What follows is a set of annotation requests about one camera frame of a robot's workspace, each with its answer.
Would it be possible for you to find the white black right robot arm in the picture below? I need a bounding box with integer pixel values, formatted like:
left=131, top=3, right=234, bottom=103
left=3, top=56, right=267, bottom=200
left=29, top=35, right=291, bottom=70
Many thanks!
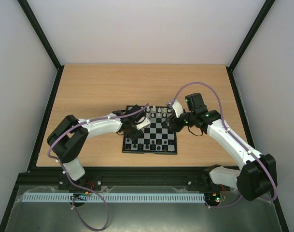
left=162, top=93, right=277, bottom=201

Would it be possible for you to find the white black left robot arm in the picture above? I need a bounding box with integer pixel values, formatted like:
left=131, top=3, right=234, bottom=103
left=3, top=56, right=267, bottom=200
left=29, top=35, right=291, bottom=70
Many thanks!
left=47, top=104, right=151, bottom=181

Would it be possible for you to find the black white chess board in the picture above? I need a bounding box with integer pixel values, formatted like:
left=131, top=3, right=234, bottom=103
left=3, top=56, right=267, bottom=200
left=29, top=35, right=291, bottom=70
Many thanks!
left=122, top=106, right=177, bottom=155

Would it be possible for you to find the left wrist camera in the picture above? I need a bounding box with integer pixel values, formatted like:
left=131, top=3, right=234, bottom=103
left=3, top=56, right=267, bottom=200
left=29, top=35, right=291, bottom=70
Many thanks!
left=136, top=117, right=151, bottom=130

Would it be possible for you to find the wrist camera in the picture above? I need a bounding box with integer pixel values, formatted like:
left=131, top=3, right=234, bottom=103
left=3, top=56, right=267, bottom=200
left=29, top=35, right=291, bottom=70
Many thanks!
left=167, top=100, right=183, bottom=118
left=136, top=117, right=151, bottom=130

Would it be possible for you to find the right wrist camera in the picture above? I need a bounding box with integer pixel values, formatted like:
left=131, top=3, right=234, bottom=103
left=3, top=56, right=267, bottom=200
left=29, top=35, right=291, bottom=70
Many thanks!
left=167, top=100, right=183, bottom=118

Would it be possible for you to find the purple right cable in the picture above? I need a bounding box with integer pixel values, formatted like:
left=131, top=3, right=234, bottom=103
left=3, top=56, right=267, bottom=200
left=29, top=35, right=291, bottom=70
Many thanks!
left=172, top=82, right=280, bottom=209

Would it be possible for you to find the purple cable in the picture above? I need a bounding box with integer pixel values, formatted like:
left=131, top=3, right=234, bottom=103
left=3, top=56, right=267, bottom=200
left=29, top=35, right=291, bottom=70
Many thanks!
left=172, top=82, right=280, bottom=209
left=47, top=103, right=149, bottom=231

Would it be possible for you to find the light blue cable duct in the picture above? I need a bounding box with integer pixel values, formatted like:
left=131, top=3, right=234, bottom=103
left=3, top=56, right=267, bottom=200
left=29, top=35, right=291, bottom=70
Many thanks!
left=22, top=193, right=205, bottom=203

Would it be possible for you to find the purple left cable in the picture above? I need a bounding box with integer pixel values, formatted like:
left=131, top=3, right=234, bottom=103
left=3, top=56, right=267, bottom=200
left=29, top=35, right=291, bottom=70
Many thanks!
left=47, top=103, right=149, bottom=231

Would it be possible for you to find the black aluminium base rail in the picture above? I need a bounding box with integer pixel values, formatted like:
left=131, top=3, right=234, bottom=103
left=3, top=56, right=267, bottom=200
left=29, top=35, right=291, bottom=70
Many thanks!
left=15, top=167, right=230, bottom=192

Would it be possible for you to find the black frame post right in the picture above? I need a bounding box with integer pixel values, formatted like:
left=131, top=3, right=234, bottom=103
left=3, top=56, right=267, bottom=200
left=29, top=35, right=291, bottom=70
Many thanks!
left=227, top=0, right=277, bottom=72

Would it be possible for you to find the black frame post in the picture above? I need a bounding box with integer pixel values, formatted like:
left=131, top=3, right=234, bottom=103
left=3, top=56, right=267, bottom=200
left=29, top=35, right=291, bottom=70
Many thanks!
left=17, top=0, right=64, bottom=71
left=227, top=0, right=277, bottom=72

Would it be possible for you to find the black frame post left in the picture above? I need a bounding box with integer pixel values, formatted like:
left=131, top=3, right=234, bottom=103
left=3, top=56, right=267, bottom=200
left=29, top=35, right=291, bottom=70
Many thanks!
left=17, top=0, right=64, bottom=71

